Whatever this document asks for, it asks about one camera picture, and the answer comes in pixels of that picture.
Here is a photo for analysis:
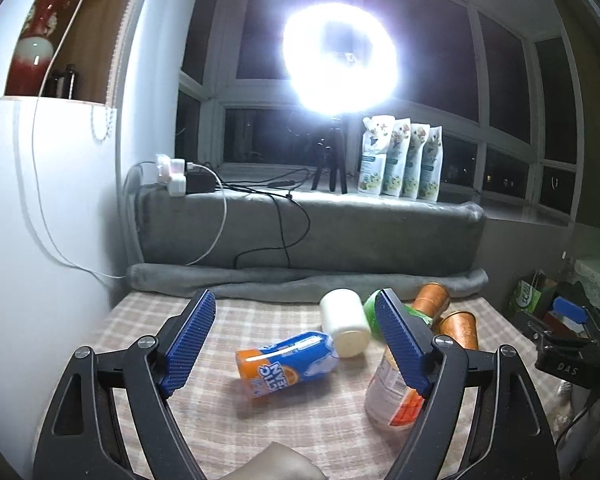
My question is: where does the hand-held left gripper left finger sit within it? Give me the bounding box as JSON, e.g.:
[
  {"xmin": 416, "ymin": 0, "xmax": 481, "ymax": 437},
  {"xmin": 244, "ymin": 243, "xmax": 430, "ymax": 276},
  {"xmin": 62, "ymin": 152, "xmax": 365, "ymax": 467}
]
[{"xmin": 32, "ymin": 289, "xmax": 217, "ymax": 480}]

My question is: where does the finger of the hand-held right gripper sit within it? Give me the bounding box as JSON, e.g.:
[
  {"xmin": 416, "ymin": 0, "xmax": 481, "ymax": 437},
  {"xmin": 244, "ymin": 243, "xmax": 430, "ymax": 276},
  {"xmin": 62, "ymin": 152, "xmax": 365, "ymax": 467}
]
[{"xmin": 553, "ymin": 296, "xmax": 590, "ymax": 322}]

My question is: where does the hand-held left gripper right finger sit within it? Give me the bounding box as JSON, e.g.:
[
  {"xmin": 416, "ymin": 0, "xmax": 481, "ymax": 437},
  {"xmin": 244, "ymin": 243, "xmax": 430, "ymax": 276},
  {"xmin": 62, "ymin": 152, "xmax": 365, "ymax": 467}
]
[{"xmin": 374, "ymin": 288, "xmax": 564, "ymax": 480}]

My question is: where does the green cup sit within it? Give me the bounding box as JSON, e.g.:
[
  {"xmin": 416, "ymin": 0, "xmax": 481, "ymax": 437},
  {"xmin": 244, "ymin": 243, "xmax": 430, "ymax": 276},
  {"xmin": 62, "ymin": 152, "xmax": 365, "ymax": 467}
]
[{"xmin": 362, "ymin": 290, "xmax": 433, "ymax": 345}]

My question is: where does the copper cup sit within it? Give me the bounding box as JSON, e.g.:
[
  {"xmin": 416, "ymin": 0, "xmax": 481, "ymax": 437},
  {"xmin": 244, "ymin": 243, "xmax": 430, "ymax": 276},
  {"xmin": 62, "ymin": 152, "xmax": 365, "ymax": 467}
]
[
  {"xmin": 411, "ymin": 282, "xmax": 451, "ymax": 333},
  {"xmin": 439, "ymin": 311, "xmax": 480, "ymax": 351}
]

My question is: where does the white cup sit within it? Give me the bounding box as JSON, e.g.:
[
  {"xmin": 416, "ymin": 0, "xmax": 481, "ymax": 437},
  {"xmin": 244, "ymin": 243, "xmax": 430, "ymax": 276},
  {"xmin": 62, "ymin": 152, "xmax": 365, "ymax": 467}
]
[{"xmin": 319, "ymin": 288, "xmax": 371, "ymax": 359}]

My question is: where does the white lace cloth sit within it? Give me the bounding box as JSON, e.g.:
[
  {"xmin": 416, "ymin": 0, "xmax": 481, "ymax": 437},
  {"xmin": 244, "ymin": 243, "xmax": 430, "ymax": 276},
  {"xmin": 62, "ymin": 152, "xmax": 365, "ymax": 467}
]
[{"xmin": 574, "ymin": 255, "xmax": 600, "ymax": 313}]

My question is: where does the green cardboard box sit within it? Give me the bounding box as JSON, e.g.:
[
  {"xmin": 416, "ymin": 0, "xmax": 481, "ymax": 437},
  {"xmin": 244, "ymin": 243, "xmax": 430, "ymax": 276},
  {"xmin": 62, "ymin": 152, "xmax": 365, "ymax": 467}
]
[{"xmin": 509, "ymin": 271, "xmax": 557, "ymax": 315}]

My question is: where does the clear bottle with orange label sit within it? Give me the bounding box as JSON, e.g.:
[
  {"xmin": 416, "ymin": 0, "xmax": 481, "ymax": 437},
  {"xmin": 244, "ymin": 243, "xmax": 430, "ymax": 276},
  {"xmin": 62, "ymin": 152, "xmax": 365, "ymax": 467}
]
[{"xmin": 364, "ymin": 344, "xmax": 426, "ymax": 430}]

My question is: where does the beige plaid cloth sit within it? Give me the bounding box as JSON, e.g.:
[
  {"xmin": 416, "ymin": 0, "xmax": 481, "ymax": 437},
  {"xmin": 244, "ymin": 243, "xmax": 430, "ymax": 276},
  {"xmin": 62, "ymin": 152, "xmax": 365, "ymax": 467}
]
[{"xmin": 86, "ymin": 290, "xmax": 512, "ymax": 480}]

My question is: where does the blue orange drink can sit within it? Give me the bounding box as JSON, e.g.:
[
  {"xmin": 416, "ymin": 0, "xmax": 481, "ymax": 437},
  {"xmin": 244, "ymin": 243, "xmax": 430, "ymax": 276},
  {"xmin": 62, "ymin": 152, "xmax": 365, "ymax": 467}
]
[{"xmin": 235, "ymin": 331, "xmax": 339, "ymax": 402}]

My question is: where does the rolled grey blanket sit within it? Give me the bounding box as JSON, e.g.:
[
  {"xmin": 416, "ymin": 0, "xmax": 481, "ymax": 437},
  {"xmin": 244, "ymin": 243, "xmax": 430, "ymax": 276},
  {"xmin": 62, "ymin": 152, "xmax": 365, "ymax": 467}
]
[{"xmin": 126, "ymin": 262, "xmax": 489, "ymax": 305}]

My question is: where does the grey cushion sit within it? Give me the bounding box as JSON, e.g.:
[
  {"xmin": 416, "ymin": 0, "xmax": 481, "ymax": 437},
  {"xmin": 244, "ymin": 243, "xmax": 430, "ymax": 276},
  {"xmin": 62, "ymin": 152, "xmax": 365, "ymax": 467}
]
[{"xmin": 132, "ymin": 182, "xmax": 486, "ymax": 277}]

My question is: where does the beige soft object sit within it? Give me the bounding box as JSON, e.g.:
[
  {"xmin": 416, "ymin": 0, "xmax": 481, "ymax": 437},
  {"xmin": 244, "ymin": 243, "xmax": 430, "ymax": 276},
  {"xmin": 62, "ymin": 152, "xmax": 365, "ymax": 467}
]
[{"xmin": 229, "ymin": 441, "xmax": 332, "ymax": 480}]

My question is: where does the black power adapter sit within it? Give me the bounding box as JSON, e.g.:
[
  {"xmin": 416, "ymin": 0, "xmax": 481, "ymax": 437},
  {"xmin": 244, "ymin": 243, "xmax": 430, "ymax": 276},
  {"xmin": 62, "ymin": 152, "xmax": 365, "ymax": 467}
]
[{"xmin": 185, "ymin": 169, "xmax": 217, "ymax": 195}]

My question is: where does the white power strip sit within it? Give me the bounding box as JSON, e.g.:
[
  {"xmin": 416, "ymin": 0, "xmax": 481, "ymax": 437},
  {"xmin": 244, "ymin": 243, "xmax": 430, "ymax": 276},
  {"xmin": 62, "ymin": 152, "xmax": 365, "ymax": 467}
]
[{"xmin": 154, "ymin": 154, "xmax": 189, "ymax": 197}]

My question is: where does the white green stand-up pouch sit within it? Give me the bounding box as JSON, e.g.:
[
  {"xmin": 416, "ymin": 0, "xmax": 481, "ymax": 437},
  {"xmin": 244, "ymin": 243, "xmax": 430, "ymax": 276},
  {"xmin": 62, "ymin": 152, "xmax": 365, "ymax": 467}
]
[
  {"xmin": 401, "ymin": 123, "xmax": 432, "ymax": 200},
  {"xmin": 357, "ymin": 115, "xmax": 397, "ymax": 197},
  {"xmin": 418, "ymin": 126, "xmax": 444, "ymax": 204},
  {"xmin": 383, "ymin": 118, "xmax": 416, "ymax": 199}
]

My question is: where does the black tripod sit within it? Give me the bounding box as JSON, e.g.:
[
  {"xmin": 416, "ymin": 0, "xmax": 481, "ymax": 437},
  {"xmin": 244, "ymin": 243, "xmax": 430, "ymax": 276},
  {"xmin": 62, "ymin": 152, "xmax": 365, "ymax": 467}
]
[{"xmin": 310, "ymin": 114, "xmax": 350, "ymax": 195}]

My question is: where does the black bottle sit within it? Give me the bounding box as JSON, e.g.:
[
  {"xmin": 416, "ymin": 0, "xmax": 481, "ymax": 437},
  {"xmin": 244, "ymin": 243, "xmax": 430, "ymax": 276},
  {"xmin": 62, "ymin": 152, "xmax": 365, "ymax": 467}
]
[{"xmin": 54, "ymin": 63, "xmax": 79, "ymax": 100}]

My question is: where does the red and white vase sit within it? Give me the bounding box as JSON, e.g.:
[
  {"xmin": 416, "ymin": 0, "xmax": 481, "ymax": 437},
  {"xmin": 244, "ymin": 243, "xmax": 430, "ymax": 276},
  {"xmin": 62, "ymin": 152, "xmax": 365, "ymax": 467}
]
[{"xmin": 4, "ymin": 0, "xmax": 72, "ymax": 97}]

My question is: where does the black cable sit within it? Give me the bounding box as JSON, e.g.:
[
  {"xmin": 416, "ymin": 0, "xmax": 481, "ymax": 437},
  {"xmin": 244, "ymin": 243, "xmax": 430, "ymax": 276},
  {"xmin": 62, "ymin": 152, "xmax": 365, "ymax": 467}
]
[{"xmin": 207, "ymin": 162, "xmax": 312, "ymax": 270}]

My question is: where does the white beaded cord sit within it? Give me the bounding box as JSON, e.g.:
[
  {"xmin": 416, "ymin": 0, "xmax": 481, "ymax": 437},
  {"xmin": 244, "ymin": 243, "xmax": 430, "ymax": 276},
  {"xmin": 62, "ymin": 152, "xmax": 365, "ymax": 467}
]
[{"xmin": 92, "ymin": 105, "xmax": 117, "ymax": 143}]

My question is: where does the white window frame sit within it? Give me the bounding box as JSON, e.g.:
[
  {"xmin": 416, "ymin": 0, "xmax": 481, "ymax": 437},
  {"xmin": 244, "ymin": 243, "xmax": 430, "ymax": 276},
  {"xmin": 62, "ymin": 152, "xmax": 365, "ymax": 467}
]
[{"xmin": 177, "ymin": 0, "xmax": 581, "ymax": 223}]

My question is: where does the white cable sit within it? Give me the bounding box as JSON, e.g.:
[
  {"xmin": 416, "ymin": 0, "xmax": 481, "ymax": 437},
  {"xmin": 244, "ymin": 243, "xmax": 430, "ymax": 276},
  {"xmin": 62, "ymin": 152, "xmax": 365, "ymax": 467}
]
[{"xmin": 32, "ymin": 0, "xmax": 229, "ymax": 280}]

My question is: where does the ring light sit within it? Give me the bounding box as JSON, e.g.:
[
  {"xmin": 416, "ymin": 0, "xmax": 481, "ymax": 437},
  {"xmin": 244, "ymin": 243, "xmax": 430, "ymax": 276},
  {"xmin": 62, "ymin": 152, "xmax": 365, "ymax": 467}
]
[{"xmin": 282, "ymin": 2, "xmax": 401, "ymax": 114}]

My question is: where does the wooden wall shelf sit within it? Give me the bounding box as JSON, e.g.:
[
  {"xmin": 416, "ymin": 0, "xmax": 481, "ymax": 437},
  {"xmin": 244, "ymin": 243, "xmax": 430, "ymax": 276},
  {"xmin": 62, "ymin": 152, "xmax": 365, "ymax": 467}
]
[{"xmin": 2, "ymin": 0, "xmax": 148, "ymax": 107}]

